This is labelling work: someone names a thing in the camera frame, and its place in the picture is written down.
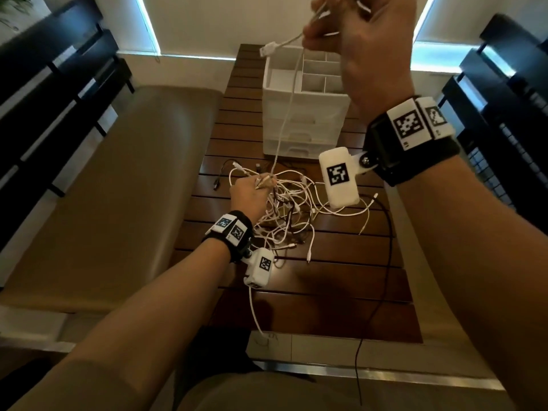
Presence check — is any wooden slatted table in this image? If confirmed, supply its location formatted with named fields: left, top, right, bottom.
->
left=169, top=43, right=424, bottom=344

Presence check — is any thin black camera wire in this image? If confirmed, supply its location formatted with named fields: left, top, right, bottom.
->
left=354, top=194, right=394, bottom=407

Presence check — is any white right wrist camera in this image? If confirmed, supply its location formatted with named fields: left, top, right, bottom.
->
left=318, top=146, right=380, bottom=209

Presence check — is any black cable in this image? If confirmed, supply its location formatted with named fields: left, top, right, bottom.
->
left=213, top=159, right=240, bottom=191

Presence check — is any wire mesh panel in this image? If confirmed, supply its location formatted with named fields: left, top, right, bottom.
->
left=466, top=123, right=548, bottom=210

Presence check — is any black left wristband with markers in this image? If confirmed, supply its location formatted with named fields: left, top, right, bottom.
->
left=202, top=210, right=254, bottom=264

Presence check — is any person's right forearm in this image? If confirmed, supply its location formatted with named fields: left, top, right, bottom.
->
left=396, top=156, right=548, bottom=411

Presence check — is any person's left hand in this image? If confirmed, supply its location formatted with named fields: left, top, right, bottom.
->
left=229, top=173, right=278, bottom=225

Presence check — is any tangle of white cables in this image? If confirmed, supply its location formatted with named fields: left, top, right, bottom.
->
left=229, top=162, right=380, bottom=339

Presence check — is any black wristband with markers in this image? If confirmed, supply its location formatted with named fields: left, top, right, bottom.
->
left=362, top=96, right=462, bottom=188
left=202, top=210, right=254, bottom=264

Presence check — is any beige roller blind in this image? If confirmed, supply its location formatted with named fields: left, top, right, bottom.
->
left=92, top=0, right=160, bottom=54
left=136, top=0, right=436, bottom=56

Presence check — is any person's right hand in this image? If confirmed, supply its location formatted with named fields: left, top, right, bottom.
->
left=301, top=0, right=418, bottom=124

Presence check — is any person's left forearm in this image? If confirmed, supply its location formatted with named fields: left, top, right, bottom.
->
left=8, top=238, right=232, bottom=411

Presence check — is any white drawer organizer box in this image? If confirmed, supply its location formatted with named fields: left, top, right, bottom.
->
left=261, top=43, right=352, bottom=160

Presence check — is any black right wristband with markers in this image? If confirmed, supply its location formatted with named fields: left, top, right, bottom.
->
left=362, top=96, right=462, bottom=188

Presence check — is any person's dark trouser leg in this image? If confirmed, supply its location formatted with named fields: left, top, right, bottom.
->
left=171, top=327, right=316, bottom=411

